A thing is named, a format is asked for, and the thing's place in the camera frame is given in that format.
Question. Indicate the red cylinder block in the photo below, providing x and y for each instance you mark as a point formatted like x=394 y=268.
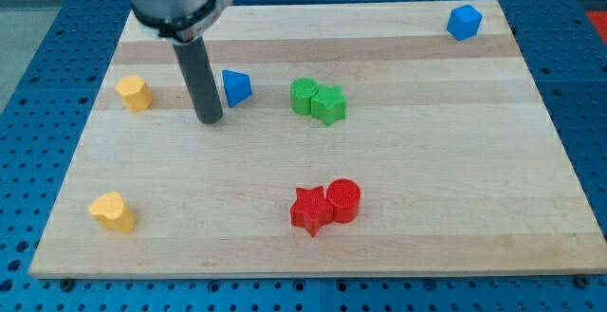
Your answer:
x=344 y=194

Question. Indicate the blue triangle block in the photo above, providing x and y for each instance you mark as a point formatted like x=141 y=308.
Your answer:
x=237 y=87

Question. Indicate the green star block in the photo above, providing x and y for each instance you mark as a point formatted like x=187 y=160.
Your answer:
x=328 y=105

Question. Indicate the red star block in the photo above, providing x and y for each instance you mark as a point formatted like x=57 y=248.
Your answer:
x=311 y=210

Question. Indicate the yellow heart block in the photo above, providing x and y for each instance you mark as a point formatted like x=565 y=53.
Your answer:
x=112 y=212

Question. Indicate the yellow hexagon block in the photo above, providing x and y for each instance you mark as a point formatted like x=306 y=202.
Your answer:
x=134 y=92

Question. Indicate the blue cube block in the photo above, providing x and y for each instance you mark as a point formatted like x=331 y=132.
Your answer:
x=464 y=22

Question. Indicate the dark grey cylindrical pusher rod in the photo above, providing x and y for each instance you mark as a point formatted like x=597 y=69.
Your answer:
x=196 y=70

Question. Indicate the wooden board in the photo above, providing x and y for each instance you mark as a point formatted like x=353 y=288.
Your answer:
x=460 y=167

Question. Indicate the green cylinder block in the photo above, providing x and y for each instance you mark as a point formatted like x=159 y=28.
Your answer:
x=302 y=90

